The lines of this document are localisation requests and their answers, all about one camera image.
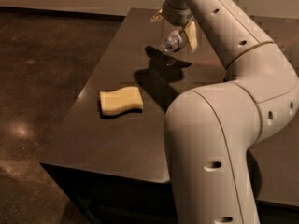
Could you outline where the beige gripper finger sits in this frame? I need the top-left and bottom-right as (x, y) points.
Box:
(150, 9), (164, 23)
(183, 21), (198, 52)

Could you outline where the clear plastic water bottle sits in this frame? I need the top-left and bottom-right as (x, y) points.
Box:
(159, 30), (186, 53)

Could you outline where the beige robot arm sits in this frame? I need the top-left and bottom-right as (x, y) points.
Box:
(153, 0), (299, 224)

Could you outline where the yellow sponge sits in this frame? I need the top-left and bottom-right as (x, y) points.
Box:
(99, 86), (143, 116)

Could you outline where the dark cabinet under table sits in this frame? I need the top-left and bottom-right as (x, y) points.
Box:
(41, 163), (299, 224)

